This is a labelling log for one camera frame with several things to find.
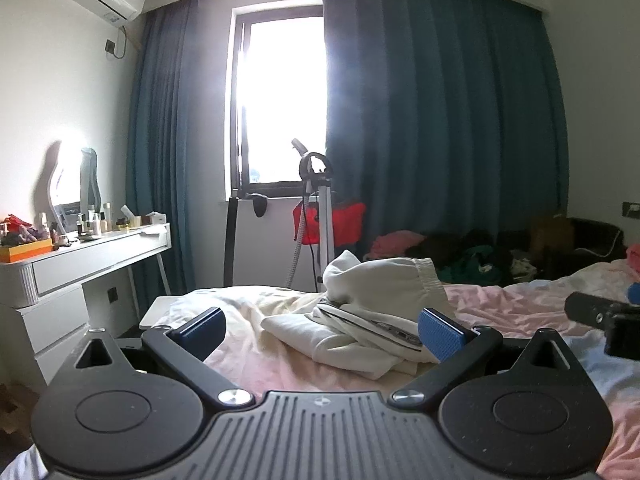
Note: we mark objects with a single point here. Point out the green garment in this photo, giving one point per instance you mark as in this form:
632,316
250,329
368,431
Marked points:
475,262

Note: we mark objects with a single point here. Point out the white garment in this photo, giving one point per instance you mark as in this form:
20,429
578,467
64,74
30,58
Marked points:
380,280

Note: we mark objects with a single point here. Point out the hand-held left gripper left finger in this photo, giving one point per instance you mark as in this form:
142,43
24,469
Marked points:
202,334

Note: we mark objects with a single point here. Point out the wavy lit mirror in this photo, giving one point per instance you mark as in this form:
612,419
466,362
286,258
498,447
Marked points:
75,180

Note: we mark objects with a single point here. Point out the pink cloth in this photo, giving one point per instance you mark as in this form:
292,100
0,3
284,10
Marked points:
634,255

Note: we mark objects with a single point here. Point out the orange box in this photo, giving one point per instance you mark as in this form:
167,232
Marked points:
25,251

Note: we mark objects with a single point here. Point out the garment steamer stand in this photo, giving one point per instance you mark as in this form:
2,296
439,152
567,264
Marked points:
317,195

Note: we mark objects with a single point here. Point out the white dressing table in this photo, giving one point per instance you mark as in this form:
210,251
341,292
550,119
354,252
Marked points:
75,270

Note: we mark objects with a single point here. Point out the black bag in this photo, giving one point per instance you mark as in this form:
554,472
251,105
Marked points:
595,237

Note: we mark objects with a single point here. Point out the brown bag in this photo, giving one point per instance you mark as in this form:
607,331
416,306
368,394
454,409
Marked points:
552,235

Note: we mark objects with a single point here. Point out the narrow blue curtain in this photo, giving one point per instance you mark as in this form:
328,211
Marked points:
165,160

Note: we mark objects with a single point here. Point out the dark clothes pile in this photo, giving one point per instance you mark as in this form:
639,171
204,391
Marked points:
450,242

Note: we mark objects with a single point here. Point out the red hanging cloth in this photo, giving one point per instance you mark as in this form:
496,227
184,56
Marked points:
345,222

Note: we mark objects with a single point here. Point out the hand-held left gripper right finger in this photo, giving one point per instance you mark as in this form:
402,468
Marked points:
440,336

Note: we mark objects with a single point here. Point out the wide blue curtain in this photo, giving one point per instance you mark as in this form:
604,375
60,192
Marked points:
440,125

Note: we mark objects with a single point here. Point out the pink clothes pile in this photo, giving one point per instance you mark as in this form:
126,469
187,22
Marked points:
395,242

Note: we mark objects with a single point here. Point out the dark framed window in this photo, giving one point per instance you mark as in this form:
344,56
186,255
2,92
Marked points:
285,100

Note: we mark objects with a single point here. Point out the cardboard box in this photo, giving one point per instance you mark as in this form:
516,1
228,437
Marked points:
15,410

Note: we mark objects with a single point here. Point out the white stool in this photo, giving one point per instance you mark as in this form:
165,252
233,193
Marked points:
157,312

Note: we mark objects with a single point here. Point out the black leaning pole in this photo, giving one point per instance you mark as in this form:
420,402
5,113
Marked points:
231,245

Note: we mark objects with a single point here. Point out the row of cosmetic bottles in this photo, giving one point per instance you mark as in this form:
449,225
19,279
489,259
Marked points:
95,222

